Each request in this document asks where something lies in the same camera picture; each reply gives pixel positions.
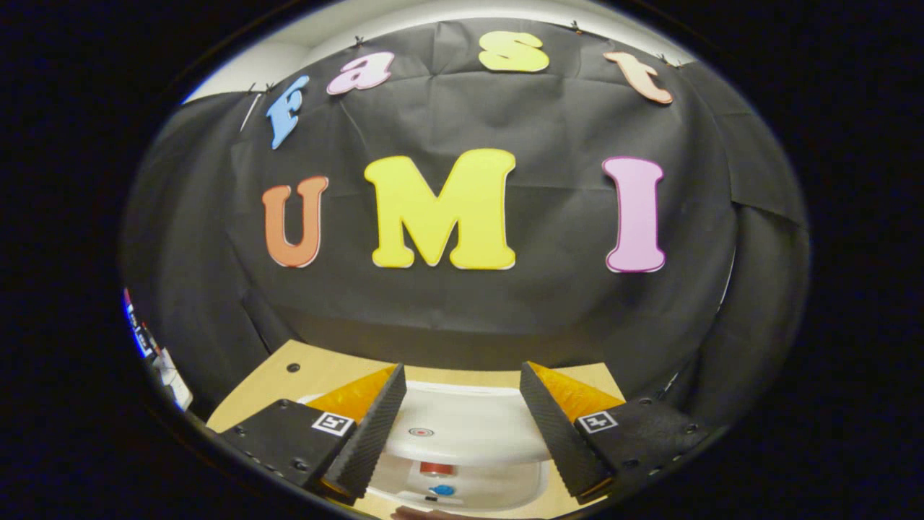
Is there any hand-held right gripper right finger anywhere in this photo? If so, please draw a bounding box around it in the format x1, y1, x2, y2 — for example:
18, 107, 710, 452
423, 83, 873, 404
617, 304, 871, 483
519, 360, 712, 505

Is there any wooden desktop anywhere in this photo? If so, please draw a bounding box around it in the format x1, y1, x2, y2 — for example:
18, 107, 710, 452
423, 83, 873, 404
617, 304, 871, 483
206, 339, 627, 519

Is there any white desktop garbage bin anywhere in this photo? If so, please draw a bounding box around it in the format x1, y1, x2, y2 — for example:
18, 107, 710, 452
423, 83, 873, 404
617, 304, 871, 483
297, 381, 558, 514

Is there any computer monitor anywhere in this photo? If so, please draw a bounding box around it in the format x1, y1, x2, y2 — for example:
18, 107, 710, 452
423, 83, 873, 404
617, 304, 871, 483
123, 289, 156, 358

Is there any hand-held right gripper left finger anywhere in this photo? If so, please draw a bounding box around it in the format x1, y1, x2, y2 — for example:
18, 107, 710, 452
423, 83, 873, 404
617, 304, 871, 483
217, 363, 408, 503

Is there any black backdrop cloth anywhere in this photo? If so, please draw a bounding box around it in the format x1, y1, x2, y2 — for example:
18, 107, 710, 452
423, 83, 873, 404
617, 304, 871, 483
119, 18, 809, 420

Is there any white side table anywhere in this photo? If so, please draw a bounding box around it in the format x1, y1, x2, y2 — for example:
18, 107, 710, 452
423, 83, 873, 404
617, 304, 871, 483
155, 347, 194, 410

